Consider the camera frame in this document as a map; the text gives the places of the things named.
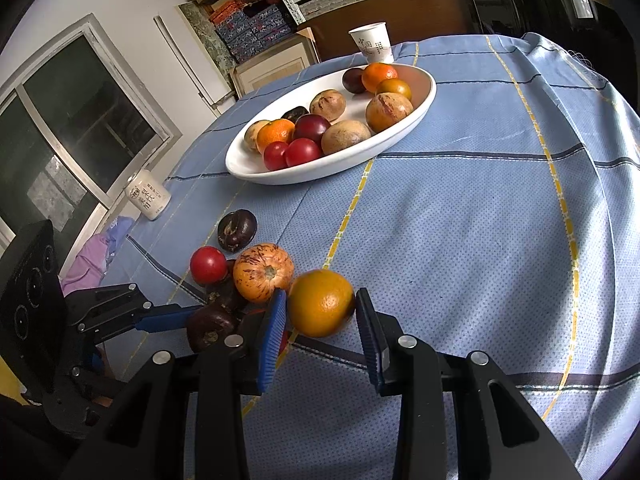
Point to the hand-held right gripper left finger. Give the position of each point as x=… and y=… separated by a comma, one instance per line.
x=272, y=345

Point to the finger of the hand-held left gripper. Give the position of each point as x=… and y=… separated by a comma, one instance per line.
x=165, y=317

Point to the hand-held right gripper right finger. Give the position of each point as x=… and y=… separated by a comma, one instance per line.
x=367, y=345

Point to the dark purple mangosteen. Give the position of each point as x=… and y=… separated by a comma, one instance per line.
x=294, y=114
x=210, y=327
x=222, y=295
x=237, y=230

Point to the large orange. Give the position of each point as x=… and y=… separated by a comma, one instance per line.
x=320, y=302

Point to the white oval plate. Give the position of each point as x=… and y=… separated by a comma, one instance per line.
x=345, y=165

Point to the pink cloth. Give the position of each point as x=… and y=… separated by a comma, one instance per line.
x=82, y=265

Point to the red tomato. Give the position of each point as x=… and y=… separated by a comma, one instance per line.
x=275, y=156
x=302, y=152
x=208, y=265

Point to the spotted orange fruit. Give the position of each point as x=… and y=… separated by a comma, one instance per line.
x=263, y=271

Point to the lavender cloth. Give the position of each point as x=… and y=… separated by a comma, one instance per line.
x=120, y=232

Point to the blue plaid tablecloth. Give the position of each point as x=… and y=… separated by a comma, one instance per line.
x=450, y=235

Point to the sliding glass window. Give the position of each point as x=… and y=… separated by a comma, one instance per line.
x=65, y=135

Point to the orange mandarin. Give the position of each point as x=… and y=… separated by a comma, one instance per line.
x=275, y=132
x=377, y=75

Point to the purple red plum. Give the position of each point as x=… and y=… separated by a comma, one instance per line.
x=311, y=127

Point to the large brown passion fruit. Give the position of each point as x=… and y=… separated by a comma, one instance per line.
x=389, y=112

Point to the greenish orange tangerine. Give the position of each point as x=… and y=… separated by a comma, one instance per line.
x=395, y=89

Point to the white trim strip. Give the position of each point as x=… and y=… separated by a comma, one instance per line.
x=185, y=57

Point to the dark plum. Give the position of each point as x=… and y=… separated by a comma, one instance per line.
x=352, y=81

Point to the cardboard box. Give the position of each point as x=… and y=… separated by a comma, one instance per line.
x=272, y=67

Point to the green marbled slab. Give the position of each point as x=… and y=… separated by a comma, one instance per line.
x=207, y=40

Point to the stack of blue patterned boxes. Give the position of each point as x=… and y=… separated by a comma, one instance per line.
x=250, y=30

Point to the white paper cup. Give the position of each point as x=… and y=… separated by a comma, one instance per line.
x=372, y=42

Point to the brown wooden board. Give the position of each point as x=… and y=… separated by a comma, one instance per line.
x=400, y=7

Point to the black cabinet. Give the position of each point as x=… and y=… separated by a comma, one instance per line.
x=530, y=5

